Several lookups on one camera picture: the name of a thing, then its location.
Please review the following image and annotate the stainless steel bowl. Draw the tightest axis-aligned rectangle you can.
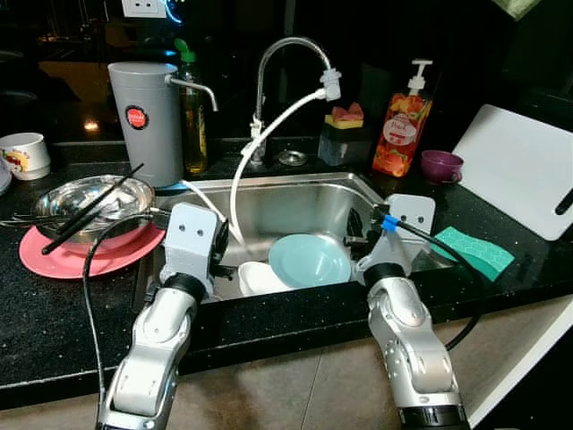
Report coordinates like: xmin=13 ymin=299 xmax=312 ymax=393
xmin=33 ymin=175 xmax=158 ymax=245

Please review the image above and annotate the black chopstick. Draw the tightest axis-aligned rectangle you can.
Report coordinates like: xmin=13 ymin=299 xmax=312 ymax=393
xmin=42 ymin=163 xmax=146 ymax=256
xmin=47 ymin=168 xmax=144 ymax=256

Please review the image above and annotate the small white bowl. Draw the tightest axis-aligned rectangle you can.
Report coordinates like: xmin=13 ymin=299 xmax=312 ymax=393
xmin=237 ymin=261 xmax=292 ymax=297

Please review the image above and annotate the stainless steel sink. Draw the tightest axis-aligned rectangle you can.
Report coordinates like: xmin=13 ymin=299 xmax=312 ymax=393
xmin=134 ymin=172 xmax=458 ymax=305

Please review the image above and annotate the black sponge holder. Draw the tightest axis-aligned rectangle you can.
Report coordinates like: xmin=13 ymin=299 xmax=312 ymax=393
xmin=318 ymin=124 xmax=372 ymax=168

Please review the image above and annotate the round steel countertop cap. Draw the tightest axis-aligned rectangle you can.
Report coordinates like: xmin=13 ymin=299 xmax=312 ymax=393
xmin=278 ymin=150 xmax=308 ymax=167

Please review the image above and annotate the green capped oil bottle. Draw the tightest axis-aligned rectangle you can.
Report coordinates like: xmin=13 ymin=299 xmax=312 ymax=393
xmin=175 ymin=39 xmax=211 ymax=176

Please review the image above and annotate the purple cup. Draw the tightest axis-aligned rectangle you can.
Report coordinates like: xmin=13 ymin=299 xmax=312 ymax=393
xmin=421 ymin=150 xmax=465 ymax=185

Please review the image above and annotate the orange soap pump bottle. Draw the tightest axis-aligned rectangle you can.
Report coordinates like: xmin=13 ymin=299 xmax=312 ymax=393
xmin=372 ymin=59 xmax=435 ymax=178

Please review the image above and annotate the yellow and red sponge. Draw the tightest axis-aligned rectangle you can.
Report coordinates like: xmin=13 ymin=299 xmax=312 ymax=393
xmin=324 ymin=102 xmax=366 ymax=131

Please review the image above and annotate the teal wavy sponge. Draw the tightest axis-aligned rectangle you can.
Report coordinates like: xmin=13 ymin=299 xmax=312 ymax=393
xmin=432 ymin=226 xmax=517 ymax=281

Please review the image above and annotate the grey water filter canister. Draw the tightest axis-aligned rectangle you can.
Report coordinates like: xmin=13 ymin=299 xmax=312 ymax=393
xmin=107 ymin=61 xmax=218 ymax=187

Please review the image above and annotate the chrome gooseneck faucet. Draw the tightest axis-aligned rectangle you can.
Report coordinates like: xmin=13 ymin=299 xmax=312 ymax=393
xmin=253 ymin=36 xmax=334 ymax=167

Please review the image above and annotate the white cutting board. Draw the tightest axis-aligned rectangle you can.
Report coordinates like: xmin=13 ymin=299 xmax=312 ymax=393
xmin=452 ymin=104 xmax=573 ymax=241

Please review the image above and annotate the pink plate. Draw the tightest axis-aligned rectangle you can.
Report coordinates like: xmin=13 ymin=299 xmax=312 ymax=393
xmin=20 ymin=222 xmax=167 ymax=279

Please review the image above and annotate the white printed cup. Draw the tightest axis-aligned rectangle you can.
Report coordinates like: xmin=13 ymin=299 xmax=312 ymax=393
xmin=0 ymin=133 xmax=52 ymax=182

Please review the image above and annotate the hanging green cloth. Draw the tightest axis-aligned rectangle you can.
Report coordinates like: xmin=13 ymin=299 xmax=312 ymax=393
xmin=491 ymin=0 xmax=543 ymax=21

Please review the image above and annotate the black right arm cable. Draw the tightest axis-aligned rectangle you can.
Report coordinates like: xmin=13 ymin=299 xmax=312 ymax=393
xmin=374 ymin=204 xmax=489 ymax=352

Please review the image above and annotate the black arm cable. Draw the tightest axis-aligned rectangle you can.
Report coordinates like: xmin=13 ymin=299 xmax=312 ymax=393
xmin=82 ymin=213 xmax=175 ymax=422
xmin=374 ymin=204 xmax=489 ymax=352

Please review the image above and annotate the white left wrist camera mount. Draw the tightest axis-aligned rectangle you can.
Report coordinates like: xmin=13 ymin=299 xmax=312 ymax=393
xmin=161 ymin=202 xmax=222 ymax=297

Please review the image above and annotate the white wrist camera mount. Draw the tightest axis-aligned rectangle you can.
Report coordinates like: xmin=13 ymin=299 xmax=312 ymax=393
xmin=161 ymin=202 xmax=222 ymax=297
xmin=355 ymin=193 xmax=437 ymax=274

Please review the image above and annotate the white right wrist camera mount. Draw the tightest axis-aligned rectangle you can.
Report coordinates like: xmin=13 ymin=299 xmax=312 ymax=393
xmin=355 ymin=193 xmax=437 ymax=274

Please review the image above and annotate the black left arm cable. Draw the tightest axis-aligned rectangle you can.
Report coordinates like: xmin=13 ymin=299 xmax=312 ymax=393
xmin=82 ymin=213 xmax=175 ymax=422

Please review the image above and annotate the white wall socket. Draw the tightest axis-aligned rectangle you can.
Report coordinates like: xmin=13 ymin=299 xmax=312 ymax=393
xmin=121 ymin=0 xmax=169 ymax=19

